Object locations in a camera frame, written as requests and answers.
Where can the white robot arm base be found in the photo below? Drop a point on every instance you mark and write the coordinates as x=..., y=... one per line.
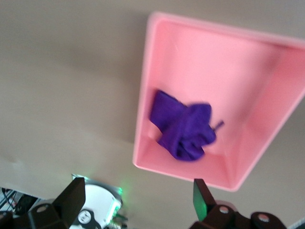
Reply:
x=97, y=195

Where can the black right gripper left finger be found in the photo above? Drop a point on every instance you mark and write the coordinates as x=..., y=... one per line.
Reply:
x=70, y=205

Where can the purple cloth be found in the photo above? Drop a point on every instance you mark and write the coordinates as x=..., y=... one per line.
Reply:
x=183, y=128

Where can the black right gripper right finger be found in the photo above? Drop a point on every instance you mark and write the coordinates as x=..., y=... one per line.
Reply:
x=209, y=212

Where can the pink plastic bin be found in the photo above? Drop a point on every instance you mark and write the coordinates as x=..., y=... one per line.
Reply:
x=214, y=71

